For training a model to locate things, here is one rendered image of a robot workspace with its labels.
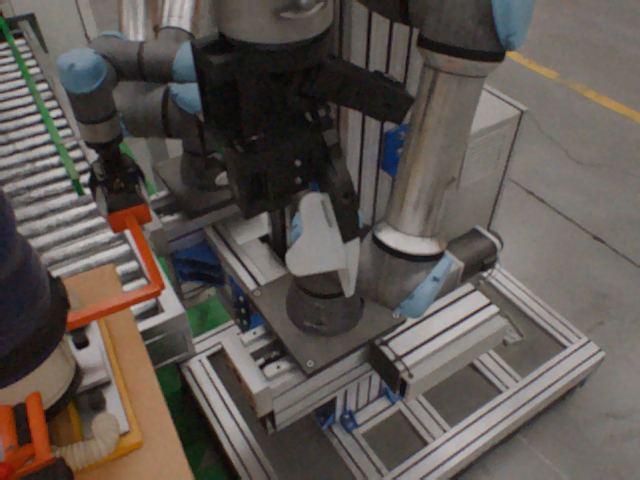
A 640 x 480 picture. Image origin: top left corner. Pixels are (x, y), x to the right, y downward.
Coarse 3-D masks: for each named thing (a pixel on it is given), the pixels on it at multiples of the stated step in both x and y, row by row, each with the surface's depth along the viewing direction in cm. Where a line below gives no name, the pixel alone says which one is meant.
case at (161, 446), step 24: (72, 288) 122; (96, 288) 122; (120, 288) 122; (120, 312) 117; (120, 336) 113; (120, 360) 109; (144, 360) 109; (144, 384) 105; (144, 408) 101; (72, 432) 98; (144, 432) 98; (168, 432) 98; (120, 456) 95; (144, 456) 95; (168, 456) 95
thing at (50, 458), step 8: (48, 456) 79; (56, 456) 79; (32, 464) 78; (40, 464) 78; (48, 464) 79; (56, 464) 79; (64, 464) 79; (16, 472) 77; (24, 472) 78; (32, 472) 78; (40, 472) 78; (48, 472) 78; (56, 472) 78; (64, 472) 78; (72, 472) 82
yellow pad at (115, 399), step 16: (96, 320) 113; (80, 336) 106; (96, 336) 109; (112, 352) 107; (112, 368) 105; (112, 384) 102; (80, 400) 100; (96, 400) 97; (112, 400) 100; (128, 400) 100; (80, 416) 98; (96, 416) 98; (128, 416) 98; (80, 432) 96; (128, 432) 96; (128, 448) 95; (96, 464) 93
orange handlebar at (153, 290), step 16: (128, 224) 115; (144, 240) 112; (144, 256) 109; (144, 288) 103; (160, 288) 104; (96, 304) 101; (112, 304) 100; (128, 304) 102; (80, 320) 99; (32, 400) 87; (0, 416) 85; (32, 416) 85; (16, 432) 84; (32, 432) 84; (16, 448) 82; (48, 448) 82
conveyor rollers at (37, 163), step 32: (0, 64) 281; (32, 64) 280; (0, 96) 257; (0, 128) 239; (32, 128) 238; (64, 128) 243; (0, 160) 221; (32, 160) 225; (32, 192) 207; (64, 192) 211; (32, 224) 195; (64, 224) 199; (96, 224) 196; (64, 256) 186; (96, 256) 184; (128, 256) 188; (128, 288) 174
